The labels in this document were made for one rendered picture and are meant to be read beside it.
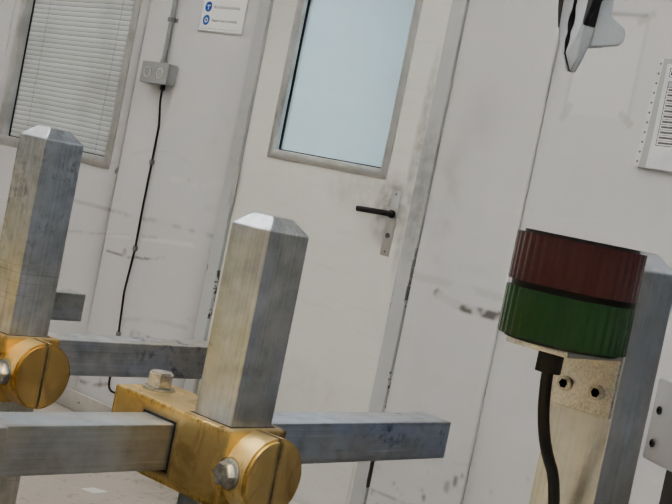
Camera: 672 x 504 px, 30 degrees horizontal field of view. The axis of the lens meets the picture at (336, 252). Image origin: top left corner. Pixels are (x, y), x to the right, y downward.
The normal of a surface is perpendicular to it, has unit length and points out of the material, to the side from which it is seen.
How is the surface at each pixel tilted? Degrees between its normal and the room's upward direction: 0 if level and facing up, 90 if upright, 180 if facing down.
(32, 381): 90
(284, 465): 90
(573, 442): 90
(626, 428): 90
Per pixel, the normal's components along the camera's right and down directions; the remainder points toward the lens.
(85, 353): 0.72, 0.18
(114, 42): -0.67, -0.10
